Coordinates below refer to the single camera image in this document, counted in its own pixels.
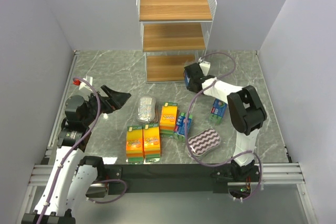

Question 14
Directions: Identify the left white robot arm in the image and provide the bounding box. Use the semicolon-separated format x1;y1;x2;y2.
21;85;131;223

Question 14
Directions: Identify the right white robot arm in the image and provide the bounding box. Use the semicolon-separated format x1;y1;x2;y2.
184;63;267;180

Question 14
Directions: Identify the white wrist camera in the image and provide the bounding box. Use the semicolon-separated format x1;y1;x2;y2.
73;76;93;92
199;61;211;76

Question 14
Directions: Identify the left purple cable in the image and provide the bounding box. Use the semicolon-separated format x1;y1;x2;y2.
34;77;128;224

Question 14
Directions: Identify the orange sponge pack upper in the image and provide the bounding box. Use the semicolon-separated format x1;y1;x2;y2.
159;102;178;137

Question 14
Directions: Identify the white wire wooden shelf rack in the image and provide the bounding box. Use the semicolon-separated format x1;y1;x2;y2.
136;0;217;83

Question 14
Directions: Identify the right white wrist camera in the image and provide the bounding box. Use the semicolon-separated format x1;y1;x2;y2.
199;61;211;76

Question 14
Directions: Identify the green sponge pack right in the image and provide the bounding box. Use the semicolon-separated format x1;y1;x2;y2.
209;99;227;125

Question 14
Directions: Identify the black front base bar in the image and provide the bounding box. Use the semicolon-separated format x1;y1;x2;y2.
104;164;256;193

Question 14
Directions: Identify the aluminium frame rail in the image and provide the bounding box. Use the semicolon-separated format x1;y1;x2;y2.
29;49;316;224

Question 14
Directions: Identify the silver mesh scrubber pack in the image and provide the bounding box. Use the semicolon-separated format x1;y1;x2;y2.
136;95;158;124

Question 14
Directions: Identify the blue green sponge pack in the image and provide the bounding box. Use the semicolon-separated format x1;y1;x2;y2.
184;68;192;90
173;112;193;141

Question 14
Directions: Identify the orange sponge pack left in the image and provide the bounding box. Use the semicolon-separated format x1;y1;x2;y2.
125;125;144;163

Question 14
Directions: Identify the purple wavy sponge pack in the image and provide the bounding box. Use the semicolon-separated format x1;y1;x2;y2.
188;128;221;159

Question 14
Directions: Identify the orange sponge pack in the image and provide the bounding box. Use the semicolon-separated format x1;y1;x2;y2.
125;125;144;163
159;102;178;137
143;123;161;162

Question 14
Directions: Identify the orange sponge pack right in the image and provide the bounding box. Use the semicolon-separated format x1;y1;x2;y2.
143;123;161;162

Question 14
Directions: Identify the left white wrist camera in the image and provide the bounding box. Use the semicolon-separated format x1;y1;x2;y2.
73;76;93;92

